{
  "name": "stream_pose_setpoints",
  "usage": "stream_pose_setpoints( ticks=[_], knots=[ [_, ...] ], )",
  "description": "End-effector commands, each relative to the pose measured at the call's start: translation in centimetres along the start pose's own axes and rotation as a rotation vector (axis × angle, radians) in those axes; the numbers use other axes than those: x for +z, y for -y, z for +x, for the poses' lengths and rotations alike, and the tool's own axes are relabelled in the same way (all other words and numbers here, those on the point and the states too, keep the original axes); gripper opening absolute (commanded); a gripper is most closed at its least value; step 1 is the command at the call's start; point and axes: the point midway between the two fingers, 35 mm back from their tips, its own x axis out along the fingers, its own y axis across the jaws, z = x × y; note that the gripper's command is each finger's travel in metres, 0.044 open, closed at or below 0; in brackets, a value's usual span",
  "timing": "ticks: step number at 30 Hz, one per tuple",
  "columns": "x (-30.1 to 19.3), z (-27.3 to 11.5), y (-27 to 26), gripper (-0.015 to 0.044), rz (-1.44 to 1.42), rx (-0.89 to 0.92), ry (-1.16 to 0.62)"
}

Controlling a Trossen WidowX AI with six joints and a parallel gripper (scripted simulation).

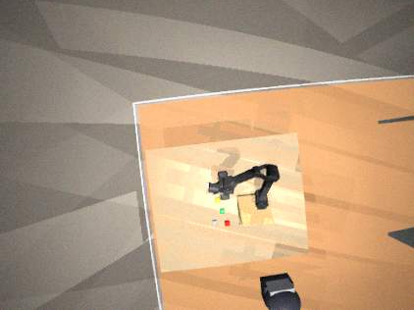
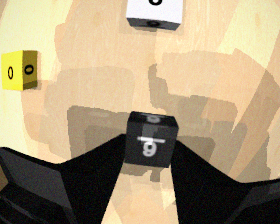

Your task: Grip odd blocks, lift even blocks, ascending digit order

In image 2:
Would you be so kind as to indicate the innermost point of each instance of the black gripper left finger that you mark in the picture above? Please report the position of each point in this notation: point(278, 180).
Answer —
point(82, 186)

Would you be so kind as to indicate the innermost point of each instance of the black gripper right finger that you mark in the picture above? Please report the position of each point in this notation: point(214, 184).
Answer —
point(204, 195)

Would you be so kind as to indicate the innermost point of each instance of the black block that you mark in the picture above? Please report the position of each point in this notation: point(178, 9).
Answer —
point(150, 139)

